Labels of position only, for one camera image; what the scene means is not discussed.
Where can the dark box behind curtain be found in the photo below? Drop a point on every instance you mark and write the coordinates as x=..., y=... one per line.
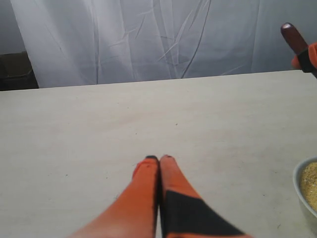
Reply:
x=16, y=72

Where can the brown ground food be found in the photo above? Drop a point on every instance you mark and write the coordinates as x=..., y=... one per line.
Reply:
x=308, y=184

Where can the white ceramic bowl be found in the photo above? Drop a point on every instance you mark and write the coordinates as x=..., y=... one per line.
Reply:
x=307, y=210

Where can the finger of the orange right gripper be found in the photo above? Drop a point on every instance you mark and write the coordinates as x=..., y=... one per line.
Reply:
x=306, y=61

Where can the white fabric backdrop curtain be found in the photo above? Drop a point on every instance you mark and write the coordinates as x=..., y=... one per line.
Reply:
x=85, y=42

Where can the dark red wooden spoon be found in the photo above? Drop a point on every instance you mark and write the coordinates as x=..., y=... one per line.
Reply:
x=293, y=38

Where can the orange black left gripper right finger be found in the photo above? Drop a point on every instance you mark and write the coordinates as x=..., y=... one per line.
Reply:
x=184, y=214

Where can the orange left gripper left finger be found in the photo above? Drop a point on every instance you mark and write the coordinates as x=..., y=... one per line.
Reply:
x=134, y=213

